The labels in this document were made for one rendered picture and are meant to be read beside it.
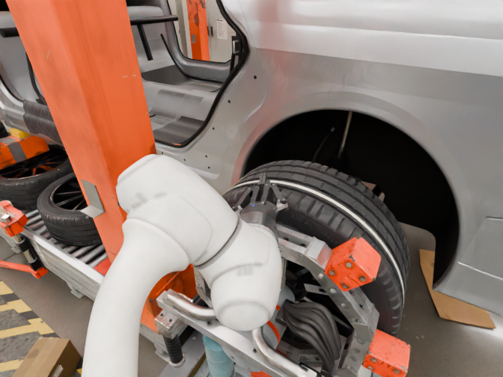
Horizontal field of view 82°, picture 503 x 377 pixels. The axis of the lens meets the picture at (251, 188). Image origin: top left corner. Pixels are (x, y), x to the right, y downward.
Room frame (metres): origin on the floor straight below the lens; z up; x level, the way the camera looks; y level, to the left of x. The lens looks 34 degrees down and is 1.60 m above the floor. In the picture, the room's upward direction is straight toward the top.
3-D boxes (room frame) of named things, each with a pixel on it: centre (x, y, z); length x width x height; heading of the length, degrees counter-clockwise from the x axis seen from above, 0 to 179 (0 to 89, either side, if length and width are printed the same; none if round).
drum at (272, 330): (0.45, -0.02, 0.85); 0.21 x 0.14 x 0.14; 150
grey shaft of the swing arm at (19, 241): (1.27, 1.40, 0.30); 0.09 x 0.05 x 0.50; 60
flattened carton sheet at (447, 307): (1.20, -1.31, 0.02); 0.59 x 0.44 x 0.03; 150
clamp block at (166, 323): (0.42, 0.19, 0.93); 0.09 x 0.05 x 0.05; 150
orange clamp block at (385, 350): (0.36, -0.33, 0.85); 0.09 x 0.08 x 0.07; 60
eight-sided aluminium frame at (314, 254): (0.51, -0.06, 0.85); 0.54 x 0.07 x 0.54; 60
